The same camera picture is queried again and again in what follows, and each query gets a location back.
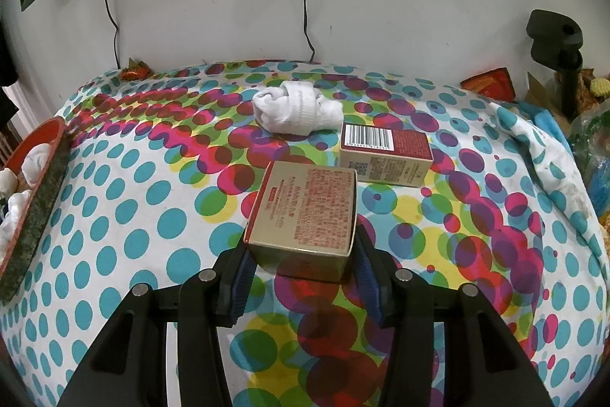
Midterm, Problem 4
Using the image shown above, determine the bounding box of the polka dot tablecloth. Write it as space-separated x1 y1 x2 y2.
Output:
0 60 610 407

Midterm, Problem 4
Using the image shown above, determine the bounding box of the blue cloth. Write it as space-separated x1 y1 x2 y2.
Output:
531 104 573 150

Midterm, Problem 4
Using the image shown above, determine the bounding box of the tan box red print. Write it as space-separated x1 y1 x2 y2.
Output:
243 160 359 282

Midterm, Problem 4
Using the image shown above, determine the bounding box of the black stand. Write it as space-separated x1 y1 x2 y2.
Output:
525 9 585 122

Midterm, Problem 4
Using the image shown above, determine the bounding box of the red orange snack packet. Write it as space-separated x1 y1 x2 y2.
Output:
460 68 516 103

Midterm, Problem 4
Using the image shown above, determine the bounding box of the round red tray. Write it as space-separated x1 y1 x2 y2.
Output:
0 118 72 307

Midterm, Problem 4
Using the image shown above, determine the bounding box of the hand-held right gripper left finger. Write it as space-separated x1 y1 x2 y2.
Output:
57 245 257 407

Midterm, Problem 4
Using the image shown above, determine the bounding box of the green plastic bag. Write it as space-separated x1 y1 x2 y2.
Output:
568 101 610 217

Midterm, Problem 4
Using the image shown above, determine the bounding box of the white rolled sock pair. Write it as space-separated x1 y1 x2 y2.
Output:
251 80 345 136

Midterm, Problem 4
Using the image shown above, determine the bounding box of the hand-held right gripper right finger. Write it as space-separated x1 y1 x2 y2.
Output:
354 228 554 407

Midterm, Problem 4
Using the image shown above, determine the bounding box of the tan box dark red top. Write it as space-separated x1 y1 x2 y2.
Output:
339 123 434 187

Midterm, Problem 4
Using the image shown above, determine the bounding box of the small white sock ball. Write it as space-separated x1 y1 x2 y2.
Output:
0 167 21 194

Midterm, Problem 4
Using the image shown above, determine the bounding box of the black charger cable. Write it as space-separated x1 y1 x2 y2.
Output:
302 0 316 63

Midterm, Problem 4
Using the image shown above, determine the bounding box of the red snack wrapper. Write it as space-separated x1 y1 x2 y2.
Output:
120 58 152 80

